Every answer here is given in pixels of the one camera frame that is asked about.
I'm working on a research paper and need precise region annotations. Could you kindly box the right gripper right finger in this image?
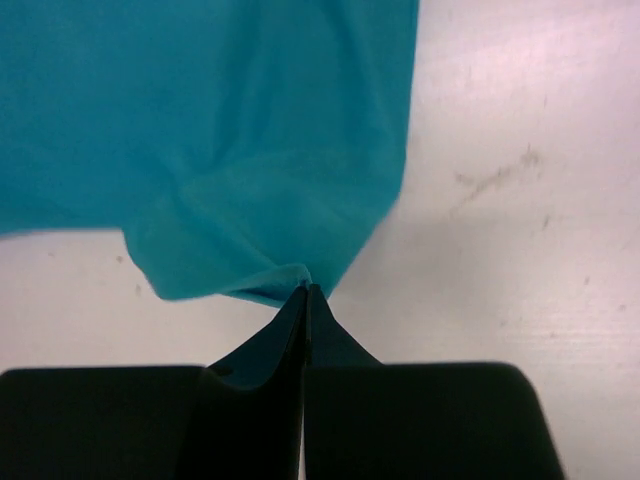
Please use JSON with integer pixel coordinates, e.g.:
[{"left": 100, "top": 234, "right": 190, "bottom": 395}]
[{"left": 304, "top": 286, "right": 565, "bottom": 479}]

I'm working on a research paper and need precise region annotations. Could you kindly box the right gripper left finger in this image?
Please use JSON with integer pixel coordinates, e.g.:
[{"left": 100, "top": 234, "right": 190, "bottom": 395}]
[{"left": 1, "top": 288, "right": 306, "bottom": 479}]

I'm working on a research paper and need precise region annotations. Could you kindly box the teal t shirt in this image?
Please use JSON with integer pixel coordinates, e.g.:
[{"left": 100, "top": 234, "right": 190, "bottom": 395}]
[{"left": 1, "top": 1, "right": 419, "bottom": 305}]

